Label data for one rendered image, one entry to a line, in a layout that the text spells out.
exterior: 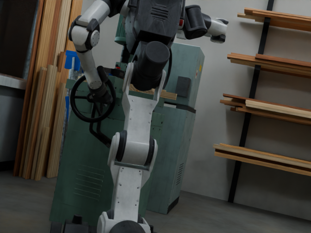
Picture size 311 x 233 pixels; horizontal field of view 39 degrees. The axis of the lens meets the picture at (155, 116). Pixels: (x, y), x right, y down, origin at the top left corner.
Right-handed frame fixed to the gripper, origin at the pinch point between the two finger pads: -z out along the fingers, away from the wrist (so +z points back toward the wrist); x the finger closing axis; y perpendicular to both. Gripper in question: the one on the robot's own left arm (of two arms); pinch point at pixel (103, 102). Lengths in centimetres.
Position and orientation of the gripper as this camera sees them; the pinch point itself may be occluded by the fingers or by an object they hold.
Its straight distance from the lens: 242.5
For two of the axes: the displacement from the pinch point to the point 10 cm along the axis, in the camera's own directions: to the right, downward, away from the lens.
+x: 9.2, 2.2, -3.3
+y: 3.7, -8.1, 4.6
